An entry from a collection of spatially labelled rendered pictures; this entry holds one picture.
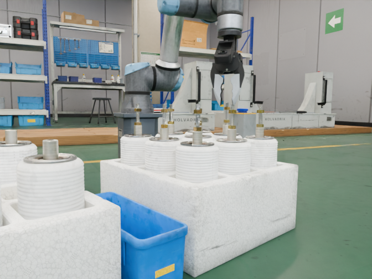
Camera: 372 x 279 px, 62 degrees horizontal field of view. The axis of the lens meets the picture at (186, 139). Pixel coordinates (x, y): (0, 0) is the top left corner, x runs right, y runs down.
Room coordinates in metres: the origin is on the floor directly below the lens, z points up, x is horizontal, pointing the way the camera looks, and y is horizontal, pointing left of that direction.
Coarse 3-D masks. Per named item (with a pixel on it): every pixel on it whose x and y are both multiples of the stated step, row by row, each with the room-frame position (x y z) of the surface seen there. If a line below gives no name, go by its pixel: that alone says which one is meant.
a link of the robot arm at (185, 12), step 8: (160, 0) 0.97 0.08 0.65; (168, 0) 0.94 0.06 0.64; (176, 0) 0.95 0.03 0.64; (184, 0) 0.96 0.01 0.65; (192, 0) 0.97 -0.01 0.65; (160, 8) 0.97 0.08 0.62; (168, 8) 0.95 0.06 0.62; (176, 8) 0.96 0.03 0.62; (184, 8) 0.97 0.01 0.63; (192, 8) 0.97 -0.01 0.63; (184, 16) 1.00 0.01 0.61; (192, 16) 1.00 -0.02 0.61
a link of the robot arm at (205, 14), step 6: (204, 0) 0.98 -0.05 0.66; (210, 0) 0.98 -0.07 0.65; (198, 6) 0.98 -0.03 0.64; (204, 6) 0.98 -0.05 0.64; (210, 6) 0.98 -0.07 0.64; (198, 12) 0.99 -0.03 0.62; (204, 12) 0.99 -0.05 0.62; (210, 12) 1.00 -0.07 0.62; (198, 18) 1.02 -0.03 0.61; (204, 18) 1.02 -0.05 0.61; (210, 18) 1.02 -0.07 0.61; (216, 18) 1.02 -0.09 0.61
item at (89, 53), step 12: (60, 24) 6.06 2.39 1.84; (72, 24) 6.15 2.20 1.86; (120, 36) 6.83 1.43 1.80; (72, 48) 6.41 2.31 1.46; (84, 48) 6.52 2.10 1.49; (96, 48) 6.62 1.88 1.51; (120, 48) 6.83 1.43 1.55; (60, 60) 6.31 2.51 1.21; (72, 60) 6.41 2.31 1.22; (84, 60) 6.51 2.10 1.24; (96, 60) 6.62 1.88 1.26; (108, 60) 6.73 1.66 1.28; (120, 60) 6.83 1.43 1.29; (120, 72) 6.83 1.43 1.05; (60, 84) 5.73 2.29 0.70; (72, 84) 5.82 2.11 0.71; (84, 84) 5.91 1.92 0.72; (96, 84) 5.99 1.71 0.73; (108, 84) 6.09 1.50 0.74; (120, 84) 6.19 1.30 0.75; (120, 96) 6.83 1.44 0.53; (120, 108) 6.83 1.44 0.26
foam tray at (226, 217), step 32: (128, 192) 0.75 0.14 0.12; (160, 192) 0.66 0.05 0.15; (192, 192) 0.58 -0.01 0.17; (224, 192) 0.63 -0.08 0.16; (256, 192) 0.71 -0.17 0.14; (288, 192) 0.81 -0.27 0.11; (192, 224) 0.58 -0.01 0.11; (224, 224) 0.63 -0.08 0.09; (256, 224) 0.71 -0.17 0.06; (288, 224) 0.81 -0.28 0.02; (192, 256) 0.58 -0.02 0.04; (224, 256) 0.63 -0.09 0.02
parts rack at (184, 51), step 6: (162, 18) 6.44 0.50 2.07; (252, 18) 6.70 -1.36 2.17; (162, 24) 6.38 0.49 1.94; (252, 24) 6.71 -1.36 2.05; (162, 30) 6.44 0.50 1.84; (246, 30) 6.87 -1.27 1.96; (252, 30) 6.71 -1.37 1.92; (252, 36) 6.72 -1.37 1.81; (252, 42) 6.71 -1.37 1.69; (180, 48) 5.98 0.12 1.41; (186, 48) 6.03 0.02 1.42; (192, 48) 6.09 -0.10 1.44; (198, 48) 6.15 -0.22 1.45; (252, 48) 6.71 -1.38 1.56; (180, 54) 6.62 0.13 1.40; (186, 54) 6.67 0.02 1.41; (192, 54) 6.74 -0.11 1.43; (198, 54) 6.74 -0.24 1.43; (204, 54) 6.73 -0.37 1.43; (210, 54) 6.72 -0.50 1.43; (246, 54) 6.64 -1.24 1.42; (162, 96) 6.44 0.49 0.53; (162, 102) 6.44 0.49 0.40
